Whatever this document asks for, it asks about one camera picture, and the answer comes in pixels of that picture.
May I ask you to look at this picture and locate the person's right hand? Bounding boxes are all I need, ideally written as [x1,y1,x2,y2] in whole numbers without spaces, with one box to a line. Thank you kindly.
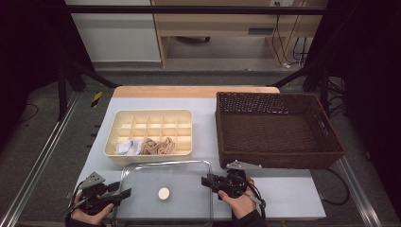
[218,175,256,220]

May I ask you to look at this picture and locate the person's left hand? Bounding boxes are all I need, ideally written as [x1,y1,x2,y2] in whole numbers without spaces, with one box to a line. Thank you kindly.
[70,192,115,226]

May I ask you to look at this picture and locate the shiny metal tray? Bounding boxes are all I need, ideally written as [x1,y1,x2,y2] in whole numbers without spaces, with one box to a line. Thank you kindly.
[113,159,216,227]

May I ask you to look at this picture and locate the yellow black tape strip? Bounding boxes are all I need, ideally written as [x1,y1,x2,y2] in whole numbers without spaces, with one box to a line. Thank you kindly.
[90,91,104,109]

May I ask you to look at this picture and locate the black metal crossbar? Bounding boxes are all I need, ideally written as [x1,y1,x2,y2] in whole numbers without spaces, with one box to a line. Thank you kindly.
[64,5,329,15]

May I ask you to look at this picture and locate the thin black cable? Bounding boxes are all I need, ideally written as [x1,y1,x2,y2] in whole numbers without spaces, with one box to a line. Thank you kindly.
[272,4,282,64]

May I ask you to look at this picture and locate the white cabinet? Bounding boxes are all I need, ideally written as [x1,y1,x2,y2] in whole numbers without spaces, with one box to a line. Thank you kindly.
[64,0,162,63]

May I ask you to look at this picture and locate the yellow cable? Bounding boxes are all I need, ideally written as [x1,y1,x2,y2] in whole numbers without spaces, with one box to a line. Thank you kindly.
[282,12,301,65]

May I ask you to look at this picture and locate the white sock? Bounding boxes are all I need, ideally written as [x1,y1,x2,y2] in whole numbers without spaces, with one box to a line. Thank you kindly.
[130,138,144,155]
[115,140,134,155]

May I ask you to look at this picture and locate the tangled black cables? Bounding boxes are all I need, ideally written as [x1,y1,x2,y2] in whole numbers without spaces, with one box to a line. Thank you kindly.
[327,77,346,118]

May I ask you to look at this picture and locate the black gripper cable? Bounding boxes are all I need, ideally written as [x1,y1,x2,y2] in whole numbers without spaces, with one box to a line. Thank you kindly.
[244,181,268,220]
[64,181,88,218]

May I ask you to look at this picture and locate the cream divided organizer box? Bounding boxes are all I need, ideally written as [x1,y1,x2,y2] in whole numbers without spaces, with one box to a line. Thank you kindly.
[103,108,194,166]

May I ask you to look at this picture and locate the black metal stand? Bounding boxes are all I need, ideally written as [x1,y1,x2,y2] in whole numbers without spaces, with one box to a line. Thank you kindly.
[57,60,118,121]
[270,58,332,117]

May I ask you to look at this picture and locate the light wooden desk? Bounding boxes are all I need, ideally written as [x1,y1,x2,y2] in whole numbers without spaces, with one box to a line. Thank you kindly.
[150,0,329,68]

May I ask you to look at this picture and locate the black floor cable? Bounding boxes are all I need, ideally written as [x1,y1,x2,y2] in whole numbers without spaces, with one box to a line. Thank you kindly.
[15,103,40,125]
[320,167,350,206]

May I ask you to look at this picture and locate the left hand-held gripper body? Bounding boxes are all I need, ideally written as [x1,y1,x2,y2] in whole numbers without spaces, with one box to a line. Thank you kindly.
[77,171,116,217]

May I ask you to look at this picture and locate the black cable bundle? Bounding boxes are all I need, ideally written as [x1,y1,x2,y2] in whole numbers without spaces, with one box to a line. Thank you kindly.
[292,37,308,64]

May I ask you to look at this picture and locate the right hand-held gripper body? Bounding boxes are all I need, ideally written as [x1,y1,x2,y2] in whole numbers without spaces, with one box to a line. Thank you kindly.
[220,160,263,200]

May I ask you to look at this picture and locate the round white disc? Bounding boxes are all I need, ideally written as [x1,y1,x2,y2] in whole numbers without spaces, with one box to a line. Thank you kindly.
[157,186,171,201]

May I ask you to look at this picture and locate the brown wicker basket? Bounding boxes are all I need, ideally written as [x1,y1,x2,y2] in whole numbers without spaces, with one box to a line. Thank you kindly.
[215,91,347,170]

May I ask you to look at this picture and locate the black curtain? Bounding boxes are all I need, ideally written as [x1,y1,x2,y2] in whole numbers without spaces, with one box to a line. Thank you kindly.
[0,0,96,149]
[304,0,401,209]

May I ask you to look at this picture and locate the aluminium floor rail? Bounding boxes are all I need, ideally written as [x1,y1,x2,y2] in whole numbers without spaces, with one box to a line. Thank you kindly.
[0,91,81,227]
[339,156,384,227]

